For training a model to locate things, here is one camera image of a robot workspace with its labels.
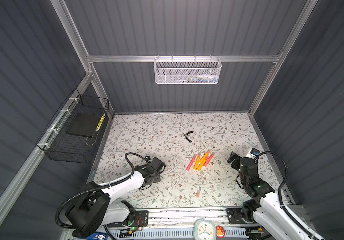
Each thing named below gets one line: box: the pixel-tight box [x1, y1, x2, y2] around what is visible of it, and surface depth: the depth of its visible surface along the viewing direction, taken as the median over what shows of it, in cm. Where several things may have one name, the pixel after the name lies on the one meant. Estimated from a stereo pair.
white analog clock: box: [194, 219, 217, 240], surface depth 70 cm
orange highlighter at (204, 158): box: [199, 151, 210, 165], surface depth 96 cm
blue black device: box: [86, 231, 109, 240], surface depth 68 cm
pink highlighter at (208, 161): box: [204, 155, 214, 167], surface depth 96 cm
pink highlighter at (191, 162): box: [186, 157, 196, 172], surface depth 94 cm
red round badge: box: [215, 225, 226, 239], surface depth 71 cm
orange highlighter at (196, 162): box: [193, 154, 201, 171], surface depth 94 cm
